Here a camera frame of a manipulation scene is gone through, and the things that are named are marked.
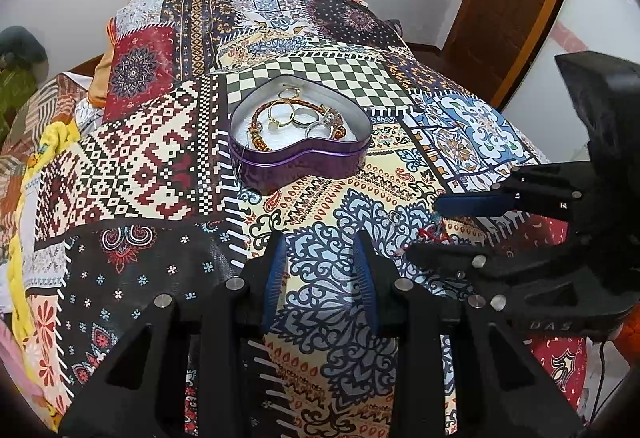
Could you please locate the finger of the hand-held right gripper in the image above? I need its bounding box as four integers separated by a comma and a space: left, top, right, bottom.
405, 241, 591, 315
432, 162, 597, 223

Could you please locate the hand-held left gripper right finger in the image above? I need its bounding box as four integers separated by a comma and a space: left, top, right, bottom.
352, 231, 587, 438

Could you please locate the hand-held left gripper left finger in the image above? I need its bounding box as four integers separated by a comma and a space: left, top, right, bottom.
59, 231, 288, 438

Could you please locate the red string bracelet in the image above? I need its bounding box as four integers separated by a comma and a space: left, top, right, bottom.
395, 217, 453, 259

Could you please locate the purple heart-shaped tin box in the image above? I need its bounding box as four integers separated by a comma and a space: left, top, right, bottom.
229, 74, 372, 193

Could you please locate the wide silver ring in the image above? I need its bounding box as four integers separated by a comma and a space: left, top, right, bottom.
305, 120, 335, 140

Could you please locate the brown braided bracelet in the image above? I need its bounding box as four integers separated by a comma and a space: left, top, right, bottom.
249, 99, 288, 153

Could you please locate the gold ring with stone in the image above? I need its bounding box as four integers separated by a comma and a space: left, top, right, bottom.
267, 104, 296, 129

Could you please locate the patchwork patterned blanket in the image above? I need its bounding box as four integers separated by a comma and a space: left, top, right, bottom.
20, 0, 588, 438

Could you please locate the orange pillow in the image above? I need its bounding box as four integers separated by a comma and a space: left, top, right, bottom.
87, 18, 120, 110

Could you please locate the striped orange blanket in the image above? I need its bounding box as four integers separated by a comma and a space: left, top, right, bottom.
0, 72, 108, 219

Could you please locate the green cloth covered stand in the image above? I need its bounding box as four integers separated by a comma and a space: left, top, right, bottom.
0, 66, 38, 146

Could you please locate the dark green cloth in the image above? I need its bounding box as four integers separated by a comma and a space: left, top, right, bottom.
0, 26, 49, 74

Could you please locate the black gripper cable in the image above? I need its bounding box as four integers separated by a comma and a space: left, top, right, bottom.
589, 342, 610, 426

